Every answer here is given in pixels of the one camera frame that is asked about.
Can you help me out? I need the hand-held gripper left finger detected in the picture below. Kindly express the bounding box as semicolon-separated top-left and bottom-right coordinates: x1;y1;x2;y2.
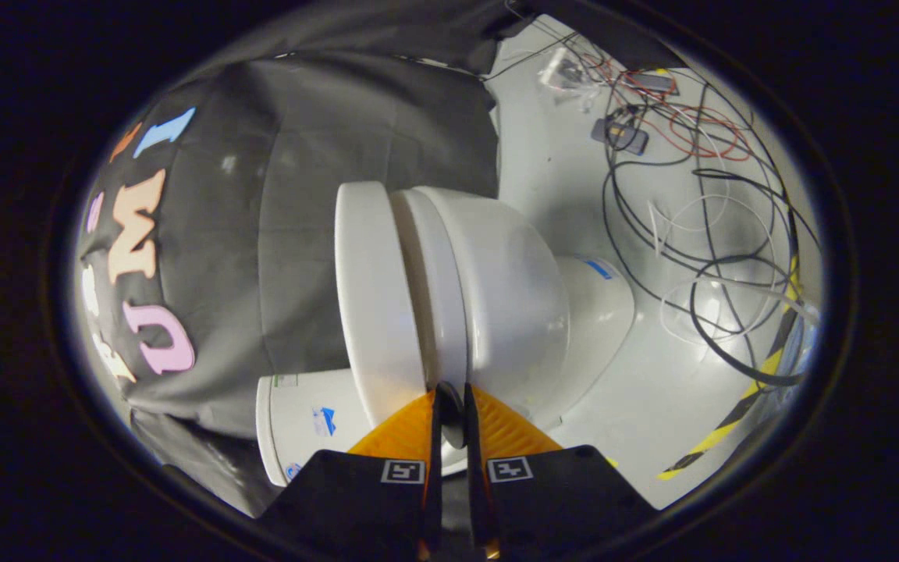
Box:
258;382;444;562

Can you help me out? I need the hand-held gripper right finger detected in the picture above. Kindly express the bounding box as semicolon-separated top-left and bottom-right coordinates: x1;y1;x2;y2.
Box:
461;382;657;562

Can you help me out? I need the white toilet lid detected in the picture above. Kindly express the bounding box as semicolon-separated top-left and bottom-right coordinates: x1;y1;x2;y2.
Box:
335;181;428;429

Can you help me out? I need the white toilet tank cover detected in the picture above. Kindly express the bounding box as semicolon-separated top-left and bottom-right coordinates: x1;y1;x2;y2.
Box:
256;376;288;486

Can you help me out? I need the white ceramic toilet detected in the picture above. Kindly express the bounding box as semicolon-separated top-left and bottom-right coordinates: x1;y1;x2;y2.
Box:
256;186;636;486

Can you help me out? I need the white toilet seat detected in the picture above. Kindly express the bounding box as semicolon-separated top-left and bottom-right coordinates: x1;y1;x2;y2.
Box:
391;187;470;391

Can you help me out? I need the yellow black hazard tape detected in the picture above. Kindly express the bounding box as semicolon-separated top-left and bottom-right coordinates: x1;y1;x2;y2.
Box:
656;258;803;481

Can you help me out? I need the black backdrop cloth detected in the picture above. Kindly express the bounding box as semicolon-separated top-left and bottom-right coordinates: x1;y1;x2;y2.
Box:
75;0;544;518

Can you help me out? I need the dark grey flat device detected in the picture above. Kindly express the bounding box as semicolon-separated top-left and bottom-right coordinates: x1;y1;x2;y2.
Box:
592;116;649;155

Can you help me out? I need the clear plastic bag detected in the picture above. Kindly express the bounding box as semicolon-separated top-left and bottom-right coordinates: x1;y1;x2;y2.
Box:
539;48;600;96

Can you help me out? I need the small grey box device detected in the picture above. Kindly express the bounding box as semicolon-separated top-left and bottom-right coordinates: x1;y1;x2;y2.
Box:
635;69;680;96

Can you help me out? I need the tangle of black cables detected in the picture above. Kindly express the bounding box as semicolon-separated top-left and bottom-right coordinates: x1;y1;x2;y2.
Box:
496;16;821;387

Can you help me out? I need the white cable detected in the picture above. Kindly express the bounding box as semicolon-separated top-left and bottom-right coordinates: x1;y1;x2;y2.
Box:
647;191;819;346

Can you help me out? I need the red cable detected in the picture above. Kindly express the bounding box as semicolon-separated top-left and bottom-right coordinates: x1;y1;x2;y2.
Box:
582;53;755;163

